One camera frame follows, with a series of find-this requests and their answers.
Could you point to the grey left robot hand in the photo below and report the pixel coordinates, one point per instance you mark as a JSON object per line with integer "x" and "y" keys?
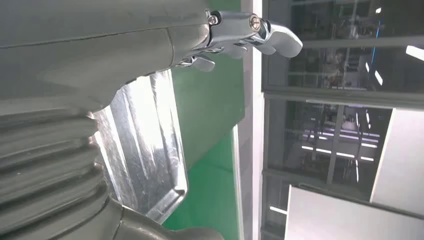
{"x": 82, "y": 49}

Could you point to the green conveyor belt machine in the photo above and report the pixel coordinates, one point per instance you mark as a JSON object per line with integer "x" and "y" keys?
{"x": 212, "y": 198}

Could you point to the electronic scale with steel tray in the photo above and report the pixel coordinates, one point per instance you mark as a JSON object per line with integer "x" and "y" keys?
{"x": 142, "y": 142}

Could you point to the dark green table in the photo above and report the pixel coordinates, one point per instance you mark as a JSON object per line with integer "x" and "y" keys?
{"x": 208, "y": 106}

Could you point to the white board panel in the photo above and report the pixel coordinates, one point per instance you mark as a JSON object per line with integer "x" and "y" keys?
{"x": 402, "y": 159}
{"x": 348, "y": 218}

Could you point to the glass partition with grey frame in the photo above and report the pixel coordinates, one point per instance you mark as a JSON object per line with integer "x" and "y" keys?
{"x": 331, "y": 73}

